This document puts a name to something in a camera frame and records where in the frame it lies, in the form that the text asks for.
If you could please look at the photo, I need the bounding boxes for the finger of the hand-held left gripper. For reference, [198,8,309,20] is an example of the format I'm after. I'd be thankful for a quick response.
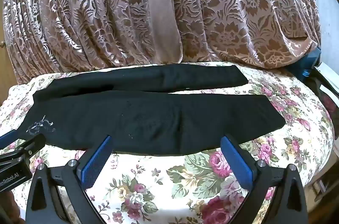
[0,133,46,161]
[0,128,26,149]

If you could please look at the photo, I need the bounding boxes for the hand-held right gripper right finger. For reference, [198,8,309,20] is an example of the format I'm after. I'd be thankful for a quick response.
[220,135,309,224]

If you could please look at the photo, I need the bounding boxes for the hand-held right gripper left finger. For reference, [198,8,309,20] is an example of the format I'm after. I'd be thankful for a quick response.
[25,135,114,224]

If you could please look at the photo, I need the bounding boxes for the black pants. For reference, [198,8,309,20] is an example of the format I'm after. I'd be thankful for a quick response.
[22,63,286,157]

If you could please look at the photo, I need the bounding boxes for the floral bedsheet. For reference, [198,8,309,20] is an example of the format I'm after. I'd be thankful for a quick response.
[0,62,334,224]

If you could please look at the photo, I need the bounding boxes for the blue fabric item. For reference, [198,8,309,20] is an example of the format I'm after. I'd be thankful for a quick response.
[287,45,322,83]

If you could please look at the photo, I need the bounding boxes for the brown floral curtain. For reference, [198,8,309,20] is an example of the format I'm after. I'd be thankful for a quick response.
[3,0,322,84]

